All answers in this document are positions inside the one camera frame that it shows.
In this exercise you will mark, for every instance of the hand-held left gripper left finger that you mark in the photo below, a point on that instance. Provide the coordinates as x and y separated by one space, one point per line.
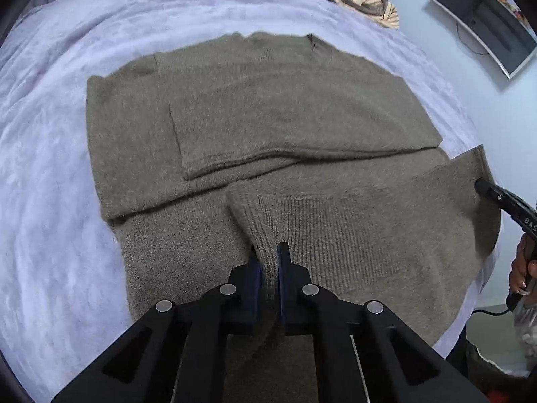
256 277

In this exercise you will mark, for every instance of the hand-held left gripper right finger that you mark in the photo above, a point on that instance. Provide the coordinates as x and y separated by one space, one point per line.
282 285

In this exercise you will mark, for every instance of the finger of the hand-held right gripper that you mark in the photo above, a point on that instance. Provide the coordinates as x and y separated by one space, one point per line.
488 191

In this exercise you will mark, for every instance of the brown knit sweater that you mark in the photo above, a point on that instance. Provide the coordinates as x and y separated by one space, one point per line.
272 113

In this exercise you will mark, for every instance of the person's right hand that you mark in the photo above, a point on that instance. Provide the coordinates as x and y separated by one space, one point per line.
520 268

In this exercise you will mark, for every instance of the pale printed cloth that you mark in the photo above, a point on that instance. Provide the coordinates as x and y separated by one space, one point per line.
526 336

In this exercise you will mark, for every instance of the dark cloth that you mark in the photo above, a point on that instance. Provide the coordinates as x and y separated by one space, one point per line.
474 369

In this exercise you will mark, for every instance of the orange cloth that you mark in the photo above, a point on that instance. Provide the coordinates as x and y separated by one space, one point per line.
499 398

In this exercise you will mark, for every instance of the lavender fleece blanket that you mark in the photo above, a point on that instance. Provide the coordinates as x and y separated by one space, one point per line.
50 176

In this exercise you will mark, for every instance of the curved wall monitor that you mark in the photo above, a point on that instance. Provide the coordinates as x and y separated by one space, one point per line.
482 12

